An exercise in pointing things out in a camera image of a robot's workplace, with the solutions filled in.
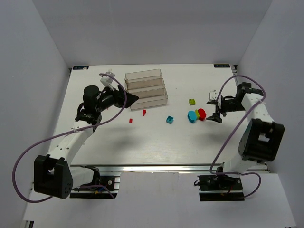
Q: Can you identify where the red rounded lego brick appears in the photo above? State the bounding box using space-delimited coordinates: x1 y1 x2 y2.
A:
198 108 207 121

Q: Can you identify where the blue rounded lego brick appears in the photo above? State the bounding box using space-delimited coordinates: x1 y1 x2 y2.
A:
187 110 197 123

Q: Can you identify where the green rounded lego brick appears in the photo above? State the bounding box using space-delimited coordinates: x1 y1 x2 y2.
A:
194 109 200 119

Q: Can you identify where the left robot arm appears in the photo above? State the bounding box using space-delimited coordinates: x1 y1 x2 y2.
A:
34 85 139 199

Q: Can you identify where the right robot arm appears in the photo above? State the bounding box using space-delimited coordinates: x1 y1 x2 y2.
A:
207 82 285 177

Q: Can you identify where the clear bin third row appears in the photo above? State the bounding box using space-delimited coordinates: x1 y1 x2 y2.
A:
127 78 165 91

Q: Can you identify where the green square lego brick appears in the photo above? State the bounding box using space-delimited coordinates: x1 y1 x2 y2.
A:
189 99 196 106

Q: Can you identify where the clear bin second row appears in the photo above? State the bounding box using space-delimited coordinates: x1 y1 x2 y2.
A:
127 88 166 98

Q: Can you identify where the clear bin nearest front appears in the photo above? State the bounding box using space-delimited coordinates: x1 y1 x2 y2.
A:
130 94 168 110

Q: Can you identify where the clear bin back row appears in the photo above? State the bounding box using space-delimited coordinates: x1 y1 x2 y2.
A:
125 69 162 83

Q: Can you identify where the right blue corner label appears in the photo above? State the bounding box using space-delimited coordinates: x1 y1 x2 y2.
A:
213 64 230 68

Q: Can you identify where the blue corner label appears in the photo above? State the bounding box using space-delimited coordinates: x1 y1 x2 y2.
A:
72 66 89 70
213 64 230 68

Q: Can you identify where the left blue corner label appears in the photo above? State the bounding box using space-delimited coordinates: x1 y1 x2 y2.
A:
72 66 89 70

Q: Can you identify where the blue square lego brick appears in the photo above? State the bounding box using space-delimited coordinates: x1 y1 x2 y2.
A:
166 116 174 124

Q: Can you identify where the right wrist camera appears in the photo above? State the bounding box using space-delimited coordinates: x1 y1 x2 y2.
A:
208 90 218 102

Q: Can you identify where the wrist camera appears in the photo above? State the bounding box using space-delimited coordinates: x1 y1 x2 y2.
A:
208 90 218 102
99 71 115 89

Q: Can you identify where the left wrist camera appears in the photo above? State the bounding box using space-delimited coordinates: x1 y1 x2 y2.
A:
99 71 115 89

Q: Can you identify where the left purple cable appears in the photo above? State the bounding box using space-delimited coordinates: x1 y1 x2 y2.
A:
11 72 126 204

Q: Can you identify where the purple cable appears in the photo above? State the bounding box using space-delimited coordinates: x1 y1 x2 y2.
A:
11 72 126 204
209 75 267 200

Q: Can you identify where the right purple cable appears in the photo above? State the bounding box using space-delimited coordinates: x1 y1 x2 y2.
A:
209 75 267 200

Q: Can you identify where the aluminium table rail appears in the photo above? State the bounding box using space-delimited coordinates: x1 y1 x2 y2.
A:
68 162 270 173

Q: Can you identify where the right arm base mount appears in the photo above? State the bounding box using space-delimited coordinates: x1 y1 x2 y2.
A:
193 175 245 202

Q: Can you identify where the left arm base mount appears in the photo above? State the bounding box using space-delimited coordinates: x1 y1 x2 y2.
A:
69 166 120 200

